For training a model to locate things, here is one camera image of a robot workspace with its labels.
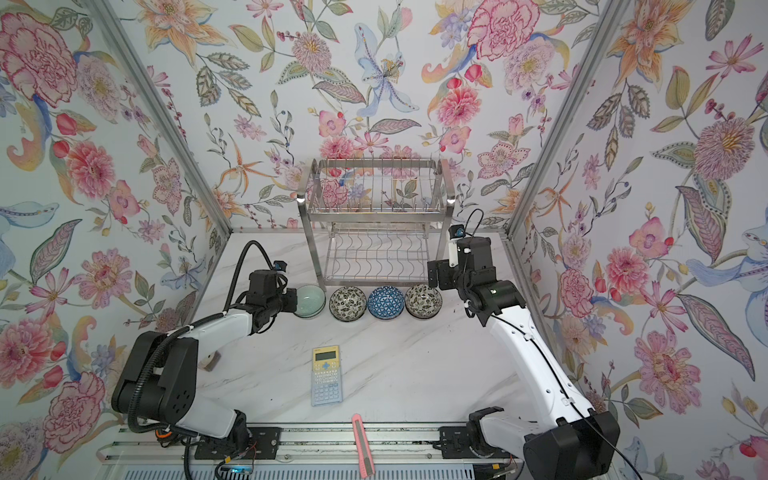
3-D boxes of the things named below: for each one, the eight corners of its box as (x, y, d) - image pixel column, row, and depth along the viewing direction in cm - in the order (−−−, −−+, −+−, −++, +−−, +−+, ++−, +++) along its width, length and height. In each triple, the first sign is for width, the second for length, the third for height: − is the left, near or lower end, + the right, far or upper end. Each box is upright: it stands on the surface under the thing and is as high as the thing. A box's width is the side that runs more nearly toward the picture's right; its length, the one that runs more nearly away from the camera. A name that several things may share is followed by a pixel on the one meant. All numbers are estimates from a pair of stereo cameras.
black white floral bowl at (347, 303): (329, 321, 95) (327, 314, 92) (333, 294, 102) (331, 286, 98) (365, 321, 95) (365, 314, 92) (367, 294, 102) (366, 286, 98)
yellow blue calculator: (312, 407, 82) (310, 404, 80) (313, 350, 92) (311, 347, 90) (343, 402, 83) (342, 400, 81) (340, 346, 93) (339, 343, 91)
